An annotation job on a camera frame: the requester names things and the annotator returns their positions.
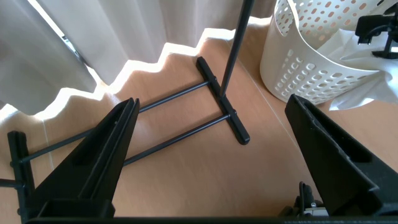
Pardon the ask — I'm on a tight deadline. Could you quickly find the white printed t-shirt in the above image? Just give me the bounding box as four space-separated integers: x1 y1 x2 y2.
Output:
317 27 398 111

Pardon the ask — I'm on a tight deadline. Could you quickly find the beige curtain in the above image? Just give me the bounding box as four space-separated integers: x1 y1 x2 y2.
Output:
0 0 277 116

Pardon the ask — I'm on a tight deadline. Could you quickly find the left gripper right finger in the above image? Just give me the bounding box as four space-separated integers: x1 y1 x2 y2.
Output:
284 93 398 217

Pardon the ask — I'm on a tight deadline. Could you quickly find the black clothes rack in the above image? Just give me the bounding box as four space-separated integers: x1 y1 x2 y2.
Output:
0 0 256 224

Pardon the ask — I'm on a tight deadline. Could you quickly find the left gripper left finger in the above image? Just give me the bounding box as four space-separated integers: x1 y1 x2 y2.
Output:
27 98 141 218

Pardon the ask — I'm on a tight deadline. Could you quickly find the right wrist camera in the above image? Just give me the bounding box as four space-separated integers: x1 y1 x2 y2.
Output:
354 2 398 60

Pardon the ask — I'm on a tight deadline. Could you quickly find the white laundry basket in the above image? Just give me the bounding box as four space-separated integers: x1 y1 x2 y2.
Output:
259 0 398 105

